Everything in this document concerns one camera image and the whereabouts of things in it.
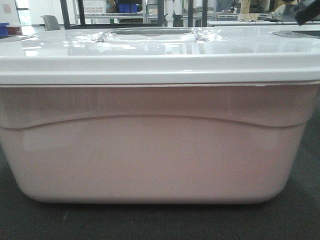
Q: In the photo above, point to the white plastic storage bin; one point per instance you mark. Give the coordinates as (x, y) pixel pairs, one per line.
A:
(154, 145)

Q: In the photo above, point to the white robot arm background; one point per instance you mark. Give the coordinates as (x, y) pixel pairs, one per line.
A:
(173, 8)

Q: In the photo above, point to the white background table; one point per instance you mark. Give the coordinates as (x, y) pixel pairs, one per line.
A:
(250, 23)

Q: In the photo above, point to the blue bins on background shelf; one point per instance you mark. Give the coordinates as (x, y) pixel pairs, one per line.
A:
(126, 8)

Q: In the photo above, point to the black metal frame background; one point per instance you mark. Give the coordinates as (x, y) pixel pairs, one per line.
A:
(103, 14)

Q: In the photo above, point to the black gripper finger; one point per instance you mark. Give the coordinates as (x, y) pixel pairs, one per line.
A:
(307, 10)

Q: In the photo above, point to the white bin lid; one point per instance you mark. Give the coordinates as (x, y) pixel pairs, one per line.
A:
(161, 56)

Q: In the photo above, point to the small blue bin far left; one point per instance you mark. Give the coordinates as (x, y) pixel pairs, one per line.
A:
(3, 29)

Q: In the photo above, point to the seated person background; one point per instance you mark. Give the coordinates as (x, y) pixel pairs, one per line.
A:
(285, 12)

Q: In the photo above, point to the grey office chair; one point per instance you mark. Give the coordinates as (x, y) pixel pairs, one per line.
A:
(50, 23)

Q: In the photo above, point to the red box far left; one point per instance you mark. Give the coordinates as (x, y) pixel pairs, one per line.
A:
(14, 29)

